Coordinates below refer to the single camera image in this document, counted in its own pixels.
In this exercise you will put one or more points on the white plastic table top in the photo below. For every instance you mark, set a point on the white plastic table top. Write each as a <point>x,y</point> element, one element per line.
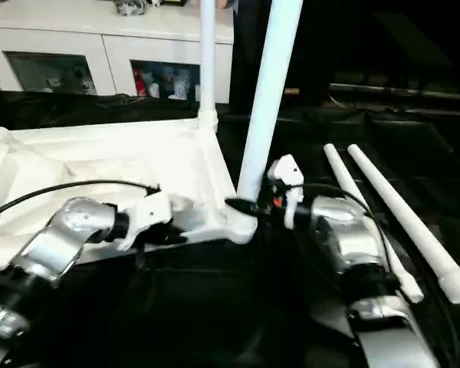
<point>138,153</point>

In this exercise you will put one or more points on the white plastic table leg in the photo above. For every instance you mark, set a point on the white plastic table leg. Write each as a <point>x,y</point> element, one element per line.
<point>268,96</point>
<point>352,191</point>
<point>398,207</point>
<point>207,57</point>

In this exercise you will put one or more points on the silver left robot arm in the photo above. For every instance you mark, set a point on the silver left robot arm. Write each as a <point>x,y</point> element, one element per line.
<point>61,237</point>

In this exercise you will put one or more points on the black table mat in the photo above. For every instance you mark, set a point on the black table mat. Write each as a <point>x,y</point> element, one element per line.
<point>214,299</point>

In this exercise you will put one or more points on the white glass-door cabinet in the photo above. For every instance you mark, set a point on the white glass-door cabinet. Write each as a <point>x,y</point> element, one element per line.
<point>99,38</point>

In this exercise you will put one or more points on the clear glass ornament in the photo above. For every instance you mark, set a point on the clear glass ornament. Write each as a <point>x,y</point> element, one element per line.
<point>130,7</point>

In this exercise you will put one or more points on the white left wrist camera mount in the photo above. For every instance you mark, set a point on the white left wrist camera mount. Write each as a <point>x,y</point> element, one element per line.
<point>149,214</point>

